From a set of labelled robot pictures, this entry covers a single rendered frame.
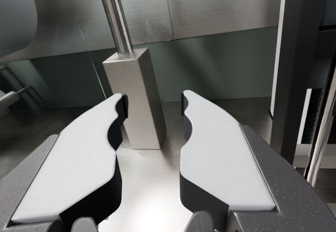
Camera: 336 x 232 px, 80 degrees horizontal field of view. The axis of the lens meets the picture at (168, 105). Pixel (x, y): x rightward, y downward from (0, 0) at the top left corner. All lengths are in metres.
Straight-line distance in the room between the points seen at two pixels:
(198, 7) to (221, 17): 0.08
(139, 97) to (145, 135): 0.12
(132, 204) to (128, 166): 0.12
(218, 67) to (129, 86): 0.35
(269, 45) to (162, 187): 0.52
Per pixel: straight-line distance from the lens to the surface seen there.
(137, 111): 0.53
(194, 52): 0.71
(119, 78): 0.50
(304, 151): 0.35
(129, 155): 0.61
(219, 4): 0.68
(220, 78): 0.74
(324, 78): 0.30
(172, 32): 0.70
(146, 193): 0.51
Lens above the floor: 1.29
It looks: 30 degrees down
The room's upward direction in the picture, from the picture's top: 11 degrees counter-clockwise
